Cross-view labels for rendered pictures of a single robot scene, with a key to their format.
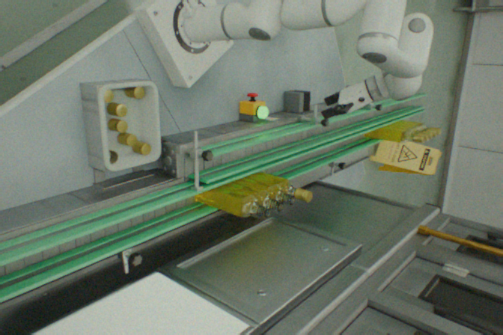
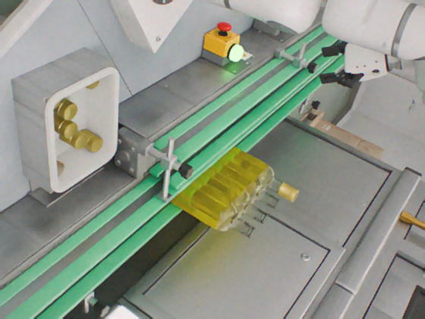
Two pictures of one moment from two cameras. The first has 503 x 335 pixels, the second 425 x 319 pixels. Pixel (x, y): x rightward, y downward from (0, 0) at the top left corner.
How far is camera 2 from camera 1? 0.54 m
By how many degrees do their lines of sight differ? 25
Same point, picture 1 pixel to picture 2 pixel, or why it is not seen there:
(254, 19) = (281, 13)
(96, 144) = (37, 160)
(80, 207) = (29, 254)
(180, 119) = (133, 80)
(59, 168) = not seen: outside the picture
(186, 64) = (153, 23)
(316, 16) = (380, 46)
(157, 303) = not seen: outside the picture
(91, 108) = (32, 118)
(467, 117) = not seen: outside the picture
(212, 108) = (172, 52)
